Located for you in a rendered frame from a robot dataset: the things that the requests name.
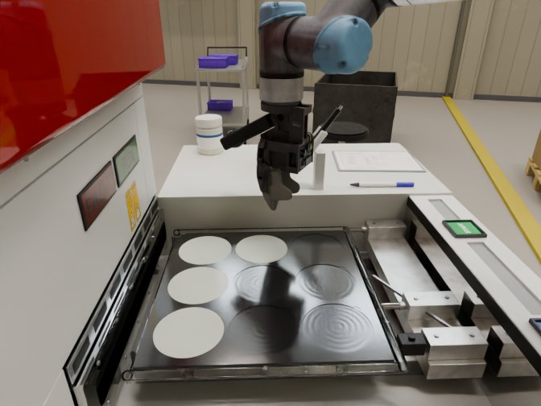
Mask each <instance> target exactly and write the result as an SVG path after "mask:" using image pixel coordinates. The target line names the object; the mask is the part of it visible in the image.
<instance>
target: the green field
mask: <svg viewBox="0 0 541 406"><path fill-rule="evenodd" d="M137 162H138V148H137V143H136V138H134V140H133V141H132V142H131V143H130V144H129V145H128V146H127V147H126V148H125V150H124V151H123V152H122V153H121V154H120V155H119V156H118V157H117V158H116V165H117V169H118V177H119V182H120V184H121V183H122V181H123V180H124V179H125V177H126V176H127V174H128V173H129V172H130V170H131V169H132V168H133V166H134V165H135V164H136V163H137Z"/></svg>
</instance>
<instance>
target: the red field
mask: <svg viewBox="0 0 541 406"><path fill-rule="evenodd" d="M115 190H116V188H115V183H114V175H113V171H112V167H111V165H110V166H109V167H108V168H107V169H106V170H105V171H104V172H103V173H102V174H101V175H100V176H99V177H98V178H97V180H96V181H95V182H94V183H93V184H92V185H91V186H90V187H89V189H88V190H87V191H86V192H85V193H84V194H83V195H82V196H81V201H82V205H83V209H84V212H85V219H86V222H87V226H89V224H90V223H91V222H92V220H93V219H94V218H95V217H96V216H97V214H98V213H99V211H100V210H101V209H102V207H103V206H104V205H105V203H106V202H107V201H108V200H109V198H110V197H111V196H112V194H113V193H114V192H115Z"/></svg>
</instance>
